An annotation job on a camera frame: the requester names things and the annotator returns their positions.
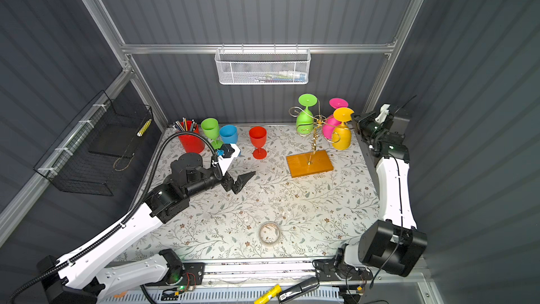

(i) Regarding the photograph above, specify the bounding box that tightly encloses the yellow wine glass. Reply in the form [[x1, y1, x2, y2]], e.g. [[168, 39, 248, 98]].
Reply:
[[331, 107, 354, 151]]

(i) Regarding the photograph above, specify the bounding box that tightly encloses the blue wine glass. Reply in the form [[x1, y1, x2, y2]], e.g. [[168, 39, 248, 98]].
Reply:
[[219, 125, 239, 144]]

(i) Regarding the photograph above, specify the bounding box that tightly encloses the red wine glass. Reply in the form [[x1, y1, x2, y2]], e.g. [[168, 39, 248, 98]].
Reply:
[[249, 126, 267, 160]]

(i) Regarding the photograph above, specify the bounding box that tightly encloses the green wine glass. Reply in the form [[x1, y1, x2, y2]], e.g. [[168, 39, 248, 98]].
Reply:
[[296, 94, 318, 135], [201, 118, 223, 149]]

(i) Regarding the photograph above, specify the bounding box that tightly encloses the gold rack with orange base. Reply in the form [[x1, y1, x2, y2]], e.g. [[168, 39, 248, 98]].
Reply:
[[286, 99, 333, 178]]

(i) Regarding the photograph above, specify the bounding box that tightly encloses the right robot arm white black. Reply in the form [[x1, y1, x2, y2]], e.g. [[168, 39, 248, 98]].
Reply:
[[334, 104, 428, 277]]

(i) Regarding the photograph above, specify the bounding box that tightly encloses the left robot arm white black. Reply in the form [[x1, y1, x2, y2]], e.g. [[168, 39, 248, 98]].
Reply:
[[8, 132, 255, 303]]

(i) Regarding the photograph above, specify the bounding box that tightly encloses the pink wine glass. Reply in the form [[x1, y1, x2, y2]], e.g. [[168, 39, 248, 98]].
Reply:
[[322, 98, 348, 140]]

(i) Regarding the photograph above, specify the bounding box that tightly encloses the red pencil cup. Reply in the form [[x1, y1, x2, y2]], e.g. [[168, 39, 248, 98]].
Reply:
[[173, 118, 205, 153]]

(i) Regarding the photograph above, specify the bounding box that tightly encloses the clear tape roll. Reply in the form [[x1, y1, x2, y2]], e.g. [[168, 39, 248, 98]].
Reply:
[[258, 222, 281, 246]]

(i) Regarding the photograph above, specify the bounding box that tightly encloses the floral table mat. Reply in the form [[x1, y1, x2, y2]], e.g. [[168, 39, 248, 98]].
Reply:
[[118, 125, 379, 262]]

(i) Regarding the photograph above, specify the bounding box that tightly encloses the yellow marker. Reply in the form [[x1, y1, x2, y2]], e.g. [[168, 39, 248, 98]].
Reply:
[[254, 284, 281, 304]]

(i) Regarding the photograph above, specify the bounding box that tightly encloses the black handheld device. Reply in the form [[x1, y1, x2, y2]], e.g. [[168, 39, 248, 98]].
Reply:
[[277, 277, 320, 303]]

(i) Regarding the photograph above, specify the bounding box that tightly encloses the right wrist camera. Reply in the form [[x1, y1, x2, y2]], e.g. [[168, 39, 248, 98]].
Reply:
[[375, 104, 390, 125]]

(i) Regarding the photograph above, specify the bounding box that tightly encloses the black wire basket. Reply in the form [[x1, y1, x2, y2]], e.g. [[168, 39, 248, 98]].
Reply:
[[34, 91, 153, 196]]

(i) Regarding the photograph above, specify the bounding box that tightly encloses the white wire mesh basket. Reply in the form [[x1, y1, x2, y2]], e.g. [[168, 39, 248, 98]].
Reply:
[[215, 49, 312, 85]]

